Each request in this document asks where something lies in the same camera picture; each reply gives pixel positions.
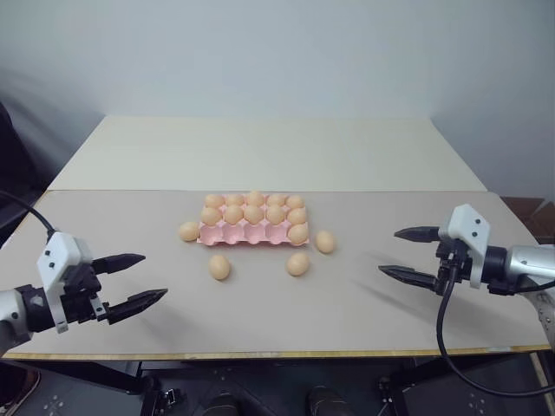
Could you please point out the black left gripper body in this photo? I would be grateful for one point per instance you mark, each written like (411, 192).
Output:
(82, 294)

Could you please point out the pink egg tray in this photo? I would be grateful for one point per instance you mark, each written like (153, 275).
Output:
(243, 236)

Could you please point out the dark rounded shape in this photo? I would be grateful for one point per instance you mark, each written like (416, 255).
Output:
(222, 405)

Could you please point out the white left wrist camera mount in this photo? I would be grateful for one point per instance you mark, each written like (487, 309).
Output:
(60, 253)

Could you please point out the brown wooden furniture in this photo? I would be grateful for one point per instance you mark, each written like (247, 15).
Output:
(531, 219)

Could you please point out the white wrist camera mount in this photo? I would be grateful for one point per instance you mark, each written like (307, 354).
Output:
(60, 253)
(468, 225)

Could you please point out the black table frame leg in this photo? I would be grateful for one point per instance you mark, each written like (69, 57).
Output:
(86, 375)
(455, 377)

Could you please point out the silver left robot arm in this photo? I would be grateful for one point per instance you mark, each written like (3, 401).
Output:
(13, 318)

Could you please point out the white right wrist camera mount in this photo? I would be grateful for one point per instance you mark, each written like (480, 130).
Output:
(468, 225)

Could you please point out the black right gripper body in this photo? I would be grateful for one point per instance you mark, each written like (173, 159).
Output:
(455, 264)

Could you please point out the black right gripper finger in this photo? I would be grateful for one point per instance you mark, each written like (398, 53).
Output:
(412, 276)
(418, 235)

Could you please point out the dark bulky object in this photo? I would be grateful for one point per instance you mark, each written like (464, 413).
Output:
(11, 173)

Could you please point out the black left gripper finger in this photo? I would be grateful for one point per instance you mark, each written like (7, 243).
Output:
(136, 303)
(117, 263)

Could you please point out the tan egg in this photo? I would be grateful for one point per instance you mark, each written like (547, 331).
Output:
(274, 213)
(295, 202)
(298, 233)
(188, 231)
(233, 214)
(234, 200)
(213, 200)
(211, 215)
(276, 200)
(296, 216)
(255, 198)
(219, 266)
(253, 213)
(298, 264)
(325, 241)

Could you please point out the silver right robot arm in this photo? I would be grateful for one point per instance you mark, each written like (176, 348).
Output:
(526, 262)

